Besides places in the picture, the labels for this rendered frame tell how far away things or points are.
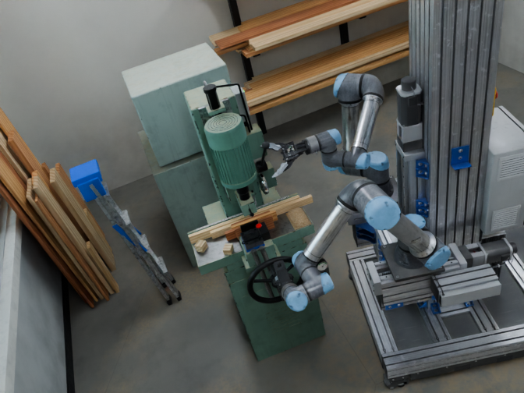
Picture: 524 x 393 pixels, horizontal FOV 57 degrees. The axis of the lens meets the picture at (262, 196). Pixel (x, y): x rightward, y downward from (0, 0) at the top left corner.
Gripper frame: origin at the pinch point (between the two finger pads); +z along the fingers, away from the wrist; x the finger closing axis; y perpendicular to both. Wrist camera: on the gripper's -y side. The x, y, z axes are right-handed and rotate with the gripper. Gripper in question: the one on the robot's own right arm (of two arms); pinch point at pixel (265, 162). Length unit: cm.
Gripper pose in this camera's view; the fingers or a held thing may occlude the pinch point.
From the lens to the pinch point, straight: 216.0
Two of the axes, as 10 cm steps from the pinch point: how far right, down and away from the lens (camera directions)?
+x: 3.5, 9.3, -1.2
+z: -9.3, 3.4, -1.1
